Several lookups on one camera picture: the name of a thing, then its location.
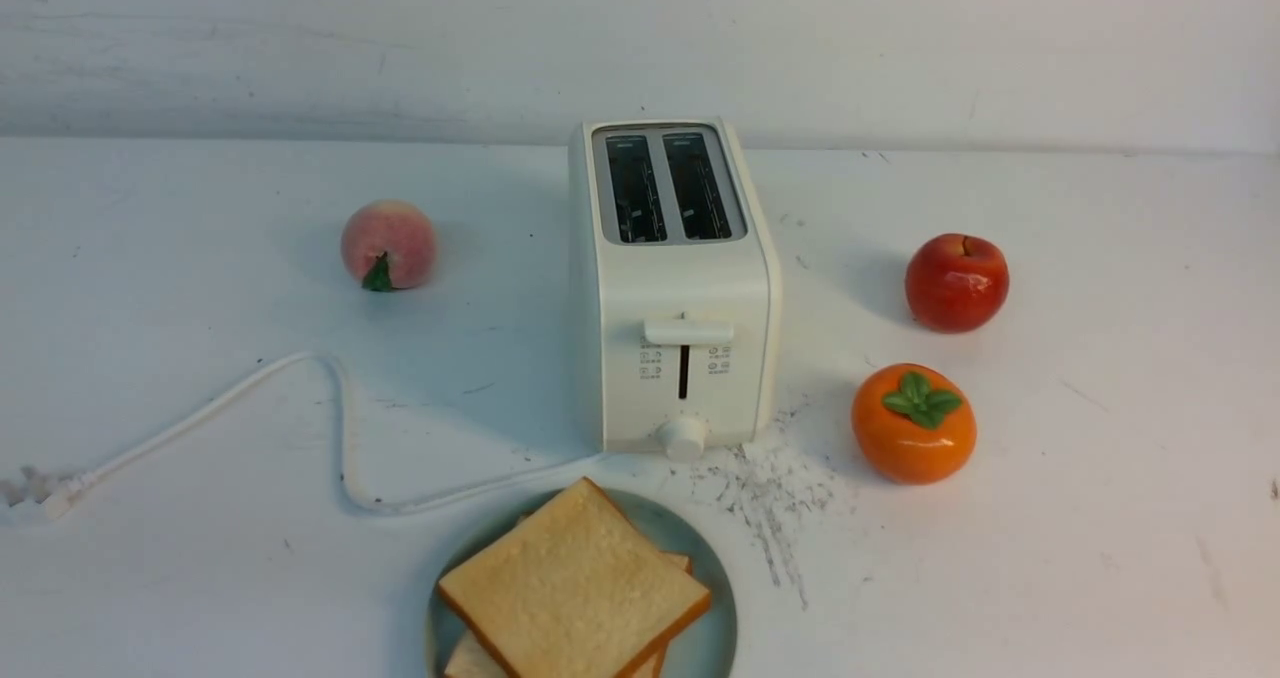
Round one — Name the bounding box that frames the toast slice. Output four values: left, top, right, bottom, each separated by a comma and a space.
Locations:
439, 546, 710, 677
436, 477, 712, 677

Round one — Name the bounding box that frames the white two-slot toaster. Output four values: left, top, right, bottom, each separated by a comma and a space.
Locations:
568, 118, 783, 461

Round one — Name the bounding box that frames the pink peach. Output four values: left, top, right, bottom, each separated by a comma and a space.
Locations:
340, 200, 439, 292

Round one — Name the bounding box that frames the orange persimmon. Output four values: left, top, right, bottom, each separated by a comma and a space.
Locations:
850, 363, 978, 485

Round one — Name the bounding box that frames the red apple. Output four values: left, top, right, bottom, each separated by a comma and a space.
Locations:
904, 233, 1011, 333

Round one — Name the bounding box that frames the light green plate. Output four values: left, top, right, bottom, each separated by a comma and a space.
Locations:
424, 487, 739, 677

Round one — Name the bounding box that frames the white power cord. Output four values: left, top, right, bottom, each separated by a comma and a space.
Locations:
0, 351, 609, 524

